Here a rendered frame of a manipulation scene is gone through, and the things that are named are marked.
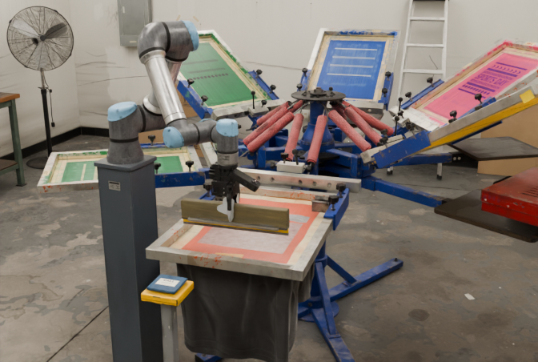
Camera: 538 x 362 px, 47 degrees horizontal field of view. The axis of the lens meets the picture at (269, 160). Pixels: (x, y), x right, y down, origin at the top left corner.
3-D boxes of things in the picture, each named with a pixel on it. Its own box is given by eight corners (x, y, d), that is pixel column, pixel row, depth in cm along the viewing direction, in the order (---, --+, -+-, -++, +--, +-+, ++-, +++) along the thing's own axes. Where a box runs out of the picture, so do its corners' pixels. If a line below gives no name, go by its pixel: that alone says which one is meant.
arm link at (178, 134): (132, 16, 219) (176, 142, 208) (160, 15, 225) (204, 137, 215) (122, 34, 228) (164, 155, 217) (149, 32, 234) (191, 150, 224)
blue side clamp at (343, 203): (335, 231, 252) (335, 215, 250) (323, 229, 253) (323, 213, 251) (348, 205, 279) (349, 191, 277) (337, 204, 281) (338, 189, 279)
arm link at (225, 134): (229, 116, 221) (242, 121, 214) (229, 146, 224) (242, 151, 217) (210, 119, 216) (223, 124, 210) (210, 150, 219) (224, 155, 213)
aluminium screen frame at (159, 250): (303, 281, 208) (303, 271, 206) (146, 258, 224) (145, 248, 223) (346, 202, 280) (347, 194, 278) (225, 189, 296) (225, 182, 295)
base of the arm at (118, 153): (98, 161, 255) (97, 138, 252) (122, 152, 268) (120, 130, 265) (129, 166, 248) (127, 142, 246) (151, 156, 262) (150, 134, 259)
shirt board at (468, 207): (574, 231, 269) (576, 214, 267) (531, 259, 243) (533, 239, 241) (340, 164, 364) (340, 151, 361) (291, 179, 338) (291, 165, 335)
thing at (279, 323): (289, 373, 230) (290, 267, 217) (178, 352, 243) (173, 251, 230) (291, 368, 233) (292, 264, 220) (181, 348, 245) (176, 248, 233)
